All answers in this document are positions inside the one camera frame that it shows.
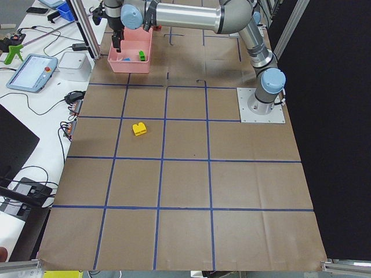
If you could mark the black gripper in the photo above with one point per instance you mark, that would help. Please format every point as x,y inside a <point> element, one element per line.
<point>115,24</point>

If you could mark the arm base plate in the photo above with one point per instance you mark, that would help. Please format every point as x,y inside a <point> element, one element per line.
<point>253,111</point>

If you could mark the green handle tool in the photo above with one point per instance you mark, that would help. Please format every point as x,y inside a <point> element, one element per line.
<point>13,50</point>

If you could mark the blue storage bin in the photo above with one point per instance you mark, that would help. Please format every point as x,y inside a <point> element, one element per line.
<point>65,12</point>

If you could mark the black box with cables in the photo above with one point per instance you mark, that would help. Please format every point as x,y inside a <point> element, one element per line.
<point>36,192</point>

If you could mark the green toy block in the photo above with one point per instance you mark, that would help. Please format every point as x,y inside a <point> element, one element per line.
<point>142,56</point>

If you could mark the pink plastic box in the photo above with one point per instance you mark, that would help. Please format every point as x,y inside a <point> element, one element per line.
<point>134,40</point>

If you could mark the teach pendant tablet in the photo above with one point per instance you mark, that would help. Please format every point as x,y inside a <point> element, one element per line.
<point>33,74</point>

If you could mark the black monitor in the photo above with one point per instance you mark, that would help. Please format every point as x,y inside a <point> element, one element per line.
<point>17,144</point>

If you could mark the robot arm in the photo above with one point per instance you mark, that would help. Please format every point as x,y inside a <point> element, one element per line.
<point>229,17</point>

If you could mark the yellow toy block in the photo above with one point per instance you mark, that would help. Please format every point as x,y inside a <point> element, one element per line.
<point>139,128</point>

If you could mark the white square device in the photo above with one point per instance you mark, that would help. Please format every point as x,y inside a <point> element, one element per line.
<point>75,66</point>

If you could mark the black power adapter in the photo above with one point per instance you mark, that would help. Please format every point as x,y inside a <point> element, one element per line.
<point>78,47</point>

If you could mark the brown paper table cover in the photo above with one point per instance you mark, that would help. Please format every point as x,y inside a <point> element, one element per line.
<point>199,190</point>

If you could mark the aluminium frame post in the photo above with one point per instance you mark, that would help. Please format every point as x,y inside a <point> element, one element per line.
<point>85,28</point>

